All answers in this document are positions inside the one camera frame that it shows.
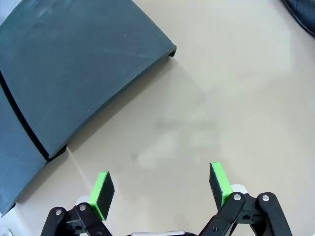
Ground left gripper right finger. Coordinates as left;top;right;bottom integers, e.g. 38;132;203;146
199;162;293;236

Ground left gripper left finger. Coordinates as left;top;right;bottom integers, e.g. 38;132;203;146
40;171;115;236

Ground black leather dress shoe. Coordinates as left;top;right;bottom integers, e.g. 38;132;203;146
280;0;315;37

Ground black shoe stand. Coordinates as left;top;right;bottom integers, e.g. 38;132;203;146
0;0;177;159

